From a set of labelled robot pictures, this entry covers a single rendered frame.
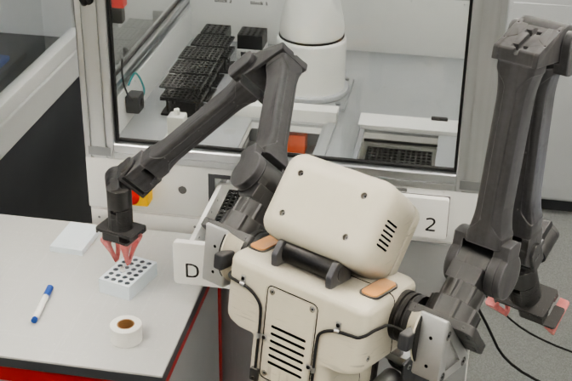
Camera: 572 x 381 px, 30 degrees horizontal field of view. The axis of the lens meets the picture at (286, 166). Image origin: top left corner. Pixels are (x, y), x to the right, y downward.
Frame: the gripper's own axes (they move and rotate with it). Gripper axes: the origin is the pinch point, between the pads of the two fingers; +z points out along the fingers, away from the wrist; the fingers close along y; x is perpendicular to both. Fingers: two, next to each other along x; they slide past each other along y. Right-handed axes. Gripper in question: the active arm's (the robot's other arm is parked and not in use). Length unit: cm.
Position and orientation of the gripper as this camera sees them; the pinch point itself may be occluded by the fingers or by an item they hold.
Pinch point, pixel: (122, 259)
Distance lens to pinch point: 256.3
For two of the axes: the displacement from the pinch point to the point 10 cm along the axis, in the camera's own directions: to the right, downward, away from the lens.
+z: -0.2, 8.9, 4.6
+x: -4.4, 4.0, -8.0
